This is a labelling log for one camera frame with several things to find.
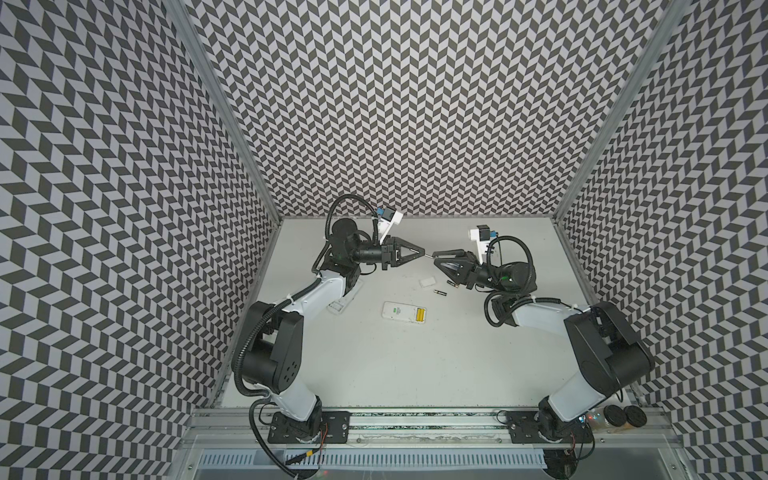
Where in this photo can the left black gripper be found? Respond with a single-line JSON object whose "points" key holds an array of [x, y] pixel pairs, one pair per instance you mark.
{"points": [[391, 249]]}

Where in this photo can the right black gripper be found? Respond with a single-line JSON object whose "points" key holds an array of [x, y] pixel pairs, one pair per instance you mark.
{"points": [[469, 270]]}

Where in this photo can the white battery cover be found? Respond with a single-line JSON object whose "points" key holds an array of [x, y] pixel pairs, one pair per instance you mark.
{"points": [[427, 282]]}

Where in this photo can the white remote with green buttons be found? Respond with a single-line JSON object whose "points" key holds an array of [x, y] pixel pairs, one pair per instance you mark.
{"points": [[404, 313]]}

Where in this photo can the small white remote control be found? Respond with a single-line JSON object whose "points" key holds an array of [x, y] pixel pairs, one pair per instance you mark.
{"points": [[337, 307]]}

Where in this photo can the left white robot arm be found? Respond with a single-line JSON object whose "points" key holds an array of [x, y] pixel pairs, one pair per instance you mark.
{"points": [[268, 352]]}

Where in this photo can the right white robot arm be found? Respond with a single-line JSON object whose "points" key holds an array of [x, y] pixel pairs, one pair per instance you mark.
{"points": [[609, 352]]}

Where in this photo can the white ventilation grille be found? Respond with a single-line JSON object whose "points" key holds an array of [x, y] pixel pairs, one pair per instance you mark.
{"points": [[384, 459]]}

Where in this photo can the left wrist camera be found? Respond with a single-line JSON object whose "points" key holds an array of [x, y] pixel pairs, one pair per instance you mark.
{"points": [[386, 219]]}

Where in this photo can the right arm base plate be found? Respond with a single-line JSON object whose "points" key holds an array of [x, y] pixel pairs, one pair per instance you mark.
{"points": [[525, 427]]}

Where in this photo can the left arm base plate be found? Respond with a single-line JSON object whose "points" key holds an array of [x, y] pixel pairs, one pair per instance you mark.
{"points": [[333, 426]]}

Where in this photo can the aluminium front rail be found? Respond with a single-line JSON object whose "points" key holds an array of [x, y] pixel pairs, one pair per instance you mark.
{"points": [[419, 427]]}

